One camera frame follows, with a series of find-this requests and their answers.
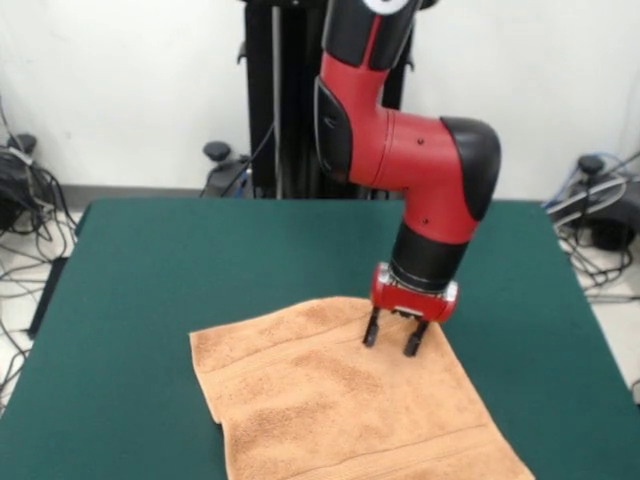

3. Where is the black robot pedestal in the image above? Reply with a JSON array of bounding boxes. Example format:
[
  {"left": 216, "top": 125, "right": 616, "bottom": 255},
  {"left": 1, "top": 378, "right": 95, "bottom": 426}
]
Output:
[{"left": 202, "top": 0, "right": 419, "bottom": 201}]

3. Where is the dark green table cloth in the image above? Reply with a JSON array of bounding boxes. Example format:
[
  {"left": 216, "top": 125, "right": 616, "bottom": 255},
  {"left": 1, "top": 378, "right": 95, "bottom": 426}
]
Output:
[{"left": 0, "top": 198, "right": 640, "bottom": 480}]

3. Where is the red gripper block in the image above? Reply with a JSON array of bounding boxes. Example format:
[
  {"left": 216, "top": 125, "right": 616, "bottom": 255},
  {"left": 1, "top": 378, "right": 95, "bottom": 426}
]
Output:
[{"left": 361, "top": 262, "right": 460, "bottom": 359}]

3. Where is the grey stand base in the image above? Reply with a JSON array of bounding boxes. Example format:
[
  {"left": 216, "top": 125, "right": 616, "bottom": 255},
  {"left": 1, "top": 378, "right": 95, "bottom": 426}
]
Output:
[
  {"left": 574, "top": 153, "right": 640, "bottom": 251},
  {"left": 0, "top": 132, "right": 40, "bottom": 231}
]

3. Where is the tan terry towel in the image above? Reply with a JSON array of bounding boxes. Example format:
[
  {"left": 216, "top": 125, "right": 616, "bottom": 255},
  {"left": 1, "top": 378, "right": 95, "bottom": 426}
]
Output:
[{"left": 188, "top": 295, "right": 536, "bottom": 480}]

